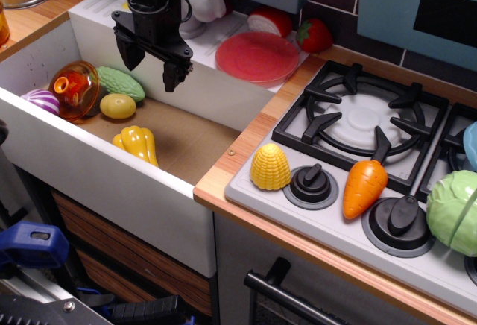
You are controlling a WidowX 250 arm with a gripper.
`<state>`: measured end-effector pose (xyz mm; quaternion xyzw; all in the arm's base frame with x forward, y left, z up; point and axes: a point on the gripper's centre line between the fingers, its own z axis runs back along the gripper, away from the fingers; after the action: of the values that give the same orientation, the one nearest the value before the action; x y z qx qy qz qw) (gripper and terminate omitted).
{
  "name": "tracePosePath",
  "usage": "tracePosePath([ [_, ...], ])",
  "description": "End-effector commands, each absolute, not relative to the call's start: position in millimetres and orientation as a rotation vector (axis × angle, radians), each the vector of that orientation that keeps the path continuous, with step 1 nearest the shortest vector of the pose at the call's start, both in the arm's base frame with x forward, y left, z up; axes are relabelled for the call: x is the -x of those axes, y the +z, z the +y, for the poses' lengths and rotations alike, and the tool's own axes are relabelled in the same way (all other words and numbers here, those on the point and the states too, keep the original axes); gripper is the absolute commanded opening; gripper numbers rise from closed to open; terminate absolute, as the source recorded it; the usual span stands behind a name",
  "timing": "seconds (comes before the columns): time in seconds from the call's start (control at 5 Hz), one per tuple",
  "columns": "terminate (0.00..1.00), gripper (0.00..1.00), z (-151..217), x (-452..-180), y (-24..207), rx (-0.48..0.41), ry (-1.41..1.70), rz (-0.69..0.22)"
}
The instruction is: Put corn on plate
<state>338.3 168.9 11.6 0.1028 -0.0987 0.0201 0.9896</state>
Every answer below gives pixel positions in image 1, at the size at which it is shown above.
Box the grey toy stove top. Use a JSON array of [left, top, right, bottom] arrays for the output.
[[224, 60, 477, 318]]

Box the orange glass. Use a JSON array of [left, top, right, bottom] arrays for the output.
[[0, 3, 10, 45]]

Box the purple striped toy onion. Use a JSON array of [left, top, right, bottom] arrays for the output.
[[21, 89, 60, 116]]

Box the black left stove grate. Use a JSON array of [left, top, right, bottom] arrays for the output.
[[271, 61, 449, 194]]

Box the orange toy carrot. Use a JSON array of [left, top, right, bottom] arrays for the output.
[[343, 160, 388, 219]]

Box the black stove grate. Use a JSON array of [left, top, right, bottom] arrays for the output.
[[271, 61, 449, 194], [417, 104, 476, 203]]

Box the black right stove grate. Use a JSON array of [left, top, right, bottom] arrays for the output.
[[417, 104, 476, 203]]

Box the light blue bowl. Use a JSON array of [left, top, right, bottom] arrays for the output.
[[463, 122, 477, 171]]

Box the orange transparent plastic cup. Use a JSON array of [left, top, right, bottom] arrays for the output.
[[48, 60, 100, 122]]

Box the white toy sink basin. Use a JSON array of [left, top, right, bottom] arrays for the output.
[[1, 13, 272, 277]]

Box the blue clamp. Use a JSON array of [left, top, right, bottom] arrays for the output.
[[1, 221, 70, 271]]

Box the white toy faucet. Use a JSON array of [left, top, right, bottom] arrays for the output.
[[180, 0, 227, 40]]

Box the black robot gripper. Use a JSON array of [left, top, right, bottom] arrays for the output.
[[111, 0, 193, 92]]

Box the yellow toy corn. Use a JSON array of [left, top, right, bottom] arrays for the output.
[[250, 143, 291, 191]]

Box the black middle stove knob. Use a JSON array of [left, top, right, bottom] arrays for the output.
[[361, 195, 435, 258]]

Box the yellow toy potato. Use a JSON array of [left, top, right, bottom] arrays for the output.
[[100, 93, 136, 119]]

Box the black stove knob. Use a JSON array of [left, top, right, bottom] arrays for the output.
[[361, 195, 435, 258], [283, 163, 339, 211]]

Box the green toy bitter gourd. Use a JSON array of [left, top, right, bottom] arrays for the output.
[[96, 66, 145, 103]]

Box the red toy strawberry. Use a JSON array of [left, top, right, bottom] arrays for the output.
[[296, 18, 334, 53]]

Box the black left stove knob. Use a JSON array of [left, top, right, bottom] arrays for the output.
[[283, 163, 339, 211]]

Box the green toy cabbage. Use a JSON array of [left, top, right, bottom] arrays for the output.
[[426, 170, 476, 257]]

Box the yellow toy bell pepper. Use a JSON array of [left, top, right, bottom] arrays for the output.
[[113, 125, 159, 167]]

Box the red plastic plate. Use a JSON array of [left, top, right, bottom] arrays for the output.
[[215, 32, 299, 87]]

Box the black oven door handle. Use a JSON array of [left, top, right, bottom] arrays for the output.
[[244, 257, 347, 324]]

